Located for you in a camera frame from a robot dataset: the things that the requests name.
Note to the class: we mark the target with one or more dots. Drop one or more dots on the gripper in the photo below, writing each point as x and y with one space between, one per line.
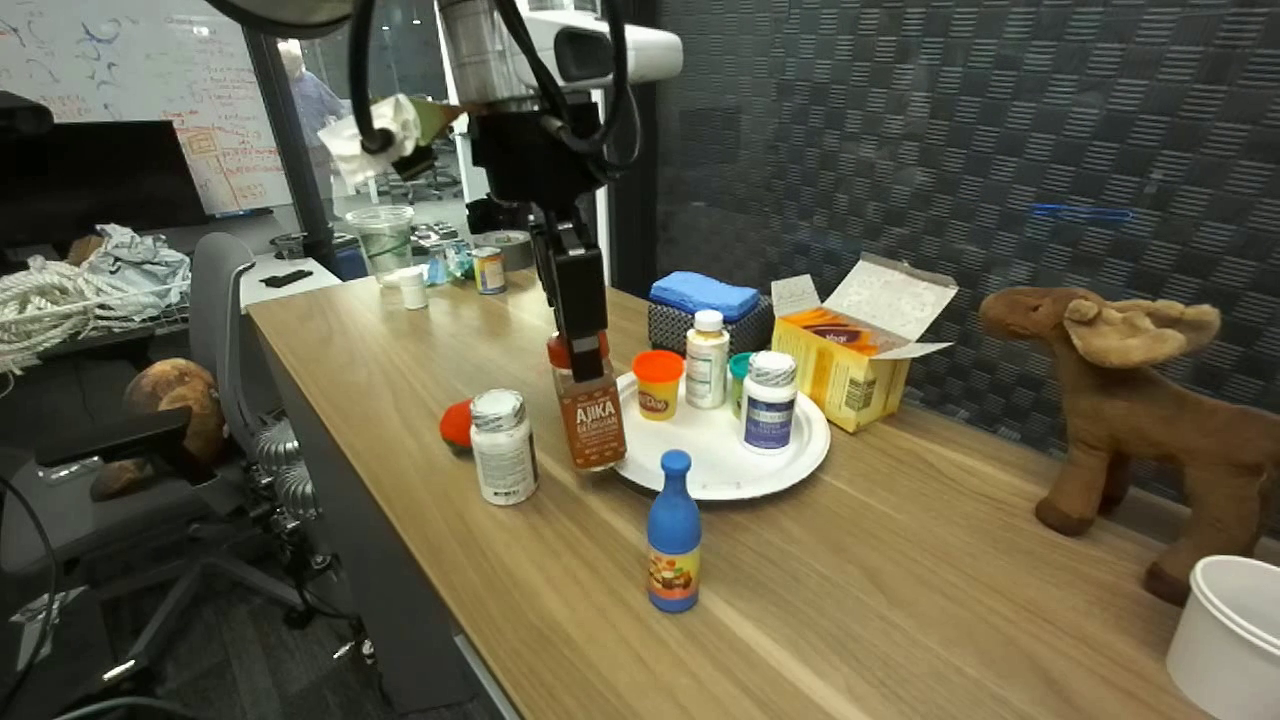
530 150

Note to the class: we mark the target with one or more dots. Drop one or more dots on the spice jar with red cap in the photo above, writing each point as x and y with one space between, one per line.
592 420

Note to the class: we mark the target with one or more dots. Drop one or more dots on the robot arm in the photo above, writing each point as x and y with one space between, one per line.
590 45

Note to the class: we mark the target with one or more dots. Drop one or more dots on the red toy strawberry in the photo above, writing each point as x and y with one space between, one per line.
456 425

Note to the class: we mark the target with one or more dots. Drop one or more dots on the white paper plate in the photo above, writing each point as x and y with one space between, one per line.
715 455

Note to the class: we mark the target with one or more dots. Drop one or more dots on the roll of grey tape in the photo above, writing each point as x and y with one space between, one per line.
518 248

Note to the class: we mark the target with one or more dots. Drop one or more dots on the small can with blue label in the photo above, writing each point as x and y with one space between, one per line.
489 271

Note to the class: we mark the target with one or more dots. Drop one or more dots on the clear plastic cup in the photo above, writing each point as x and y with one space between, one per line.
381 240

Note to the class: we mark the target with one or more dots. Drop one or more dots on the small white bottle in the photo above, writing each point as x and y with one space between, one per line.
412 288

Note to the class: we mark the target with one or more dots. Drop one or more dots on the person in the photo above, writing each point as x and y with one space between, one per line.
312 105

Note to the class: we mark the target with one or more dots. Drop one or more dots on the blue sponge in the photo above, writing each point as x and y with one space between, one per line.
703 294

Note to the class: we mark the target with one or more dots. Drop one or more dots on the yellow tub with orange lid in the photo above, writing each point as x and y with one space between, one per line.
658 390

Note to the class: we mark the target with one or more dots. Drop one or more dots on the black remote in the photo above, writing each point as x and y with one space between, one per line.
286 278

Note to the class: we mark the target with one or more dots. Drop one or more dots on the white bottle with white cap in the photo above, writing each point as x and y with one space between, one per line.
706 365

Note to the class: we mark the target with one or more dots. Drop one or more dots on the black patterned box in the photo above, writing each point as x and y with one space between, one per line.
745 330

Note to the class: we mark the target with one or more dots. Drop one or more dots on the white side table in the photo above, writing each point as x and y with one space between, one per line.
270 290

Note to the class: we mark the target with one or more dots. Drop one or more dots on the white pill bottle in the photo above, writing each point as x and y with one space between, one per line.
503 450

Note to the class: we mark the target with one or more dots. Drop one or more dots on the small tub with teal lid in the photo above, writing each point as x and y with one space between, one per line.
737 385

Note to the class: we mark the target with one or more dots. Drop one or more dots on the white bottle with blue label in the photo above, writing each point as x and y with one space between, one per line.
768 410

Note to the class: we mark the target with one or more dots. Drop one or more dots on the grey office chair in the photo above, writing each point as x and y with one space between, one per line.
215 320

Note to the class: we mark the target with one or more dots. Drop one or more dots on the open yellow cardboard box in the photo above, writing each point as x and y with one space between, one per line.
840 370

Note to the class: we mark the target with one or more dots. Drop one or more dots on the whiteboard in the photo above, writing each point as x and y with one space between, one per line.
150 70

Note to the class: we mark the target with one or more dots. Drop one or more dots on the crumpled grey bag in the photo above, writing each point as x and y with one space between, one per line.
140 265

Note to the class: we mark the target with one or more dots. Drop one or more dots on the blue toy bottle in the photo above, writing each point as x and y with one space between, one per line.
673 540

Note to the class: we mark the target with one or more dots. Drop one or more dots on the brown plush toy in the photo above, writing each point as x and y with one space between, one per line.
175 395

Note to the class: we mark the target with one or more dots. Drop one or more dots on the black monitor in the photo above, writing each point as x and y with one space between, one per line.
100 185

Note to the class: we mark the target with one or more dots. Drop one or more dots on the brown plush moose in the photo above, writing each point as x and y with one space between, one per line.
1150 430

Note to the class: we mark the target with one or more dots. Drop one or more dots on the white plastic tub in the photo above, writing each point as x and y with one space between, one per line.
1230 640

